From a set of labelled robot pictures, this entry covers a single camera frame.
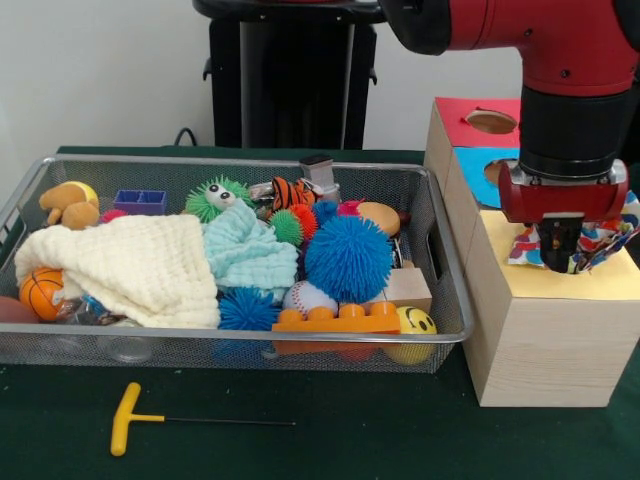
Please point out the light blue waffle cloth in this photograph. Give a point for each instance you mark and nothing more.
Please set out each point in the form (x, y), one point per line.
(245, 250)

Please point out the polka dot cloth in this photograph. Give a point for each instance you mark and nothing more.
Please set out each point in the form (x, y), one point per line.
(600, 245)

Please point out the shallow silver mesh bin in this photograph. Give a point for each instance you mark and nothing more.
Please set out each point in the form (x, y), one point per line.
(150, 356)

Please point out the green spiky ball with eyes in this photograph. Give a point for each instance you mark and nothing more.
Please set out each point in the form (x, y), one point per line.
(202, 207)

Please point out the cream waffle cloth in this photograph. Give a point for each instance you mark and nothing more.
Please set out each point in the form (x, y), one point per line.
(125, 265)

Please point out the small blue spiky ball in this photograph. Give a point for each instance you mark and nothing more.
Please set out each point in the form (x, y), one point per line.
(247, 310)

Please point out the wooden box with three holes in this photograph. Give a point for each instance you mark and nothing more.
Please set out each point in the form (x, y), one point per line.
(550, 350)

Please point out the yellow smiley face ball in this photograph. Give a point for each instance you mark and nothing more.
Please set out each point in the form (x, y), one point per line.
(417, 325)

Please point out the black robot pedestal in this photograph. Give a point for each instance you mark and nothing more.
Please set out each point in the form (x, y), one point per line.
(280, 75)

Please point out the orange toy building brick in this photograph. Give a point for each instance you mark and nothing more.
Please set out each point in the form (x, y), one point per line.
(335, 325)

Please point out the white baseball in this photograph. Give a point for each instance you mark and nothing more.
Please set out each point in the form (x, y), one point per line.
(305, 300)

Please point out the large blue spiky ball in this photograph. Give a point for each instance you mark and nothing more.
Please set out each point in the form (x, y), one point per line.
(347, 260)

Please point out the brown plush toy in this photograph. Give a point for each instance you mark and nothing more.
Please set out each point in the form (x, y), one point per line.
(70, 205)

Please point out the dark green table cloth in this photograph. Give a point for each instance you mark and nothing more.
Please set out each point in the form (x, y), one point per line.
(350, 440)

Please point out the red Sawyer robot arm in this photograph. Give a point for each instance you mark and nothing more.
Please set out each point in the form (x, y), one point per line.
(565, 60)

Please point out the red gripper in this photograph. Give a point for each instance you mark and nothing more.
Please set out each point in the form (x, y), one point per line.
(560, 202)

